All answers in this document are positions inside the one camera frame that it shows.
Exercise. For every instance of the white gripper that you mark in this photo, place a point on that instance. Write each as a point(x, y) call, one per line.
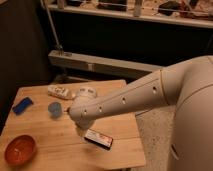
point(83, 95)

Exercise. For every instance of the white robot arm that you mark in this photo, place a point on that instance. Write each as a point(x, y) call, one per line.
point(187, 87)

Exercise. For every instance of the blue ceramic cup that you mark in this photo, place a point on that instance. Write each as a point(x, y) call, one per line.
point(55, 109)

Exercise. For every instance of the white tube with red label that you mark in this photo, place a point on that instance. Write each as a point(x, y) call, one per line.
point(60, 92)

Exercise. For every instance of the metal pole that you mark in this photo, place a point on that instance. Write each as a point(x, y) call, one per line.
point(58, 46)

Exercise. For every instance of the blue rectangular block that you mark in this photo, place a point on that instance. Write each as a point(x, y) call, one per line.
point(22, 106)

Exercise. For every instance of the orange bowl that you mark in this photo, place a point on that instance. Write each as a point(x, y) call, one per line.
point(20, 150)

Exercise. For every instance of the wooden shelf rail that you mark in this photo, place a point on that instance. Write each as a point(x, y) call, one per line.
point(194, 13)

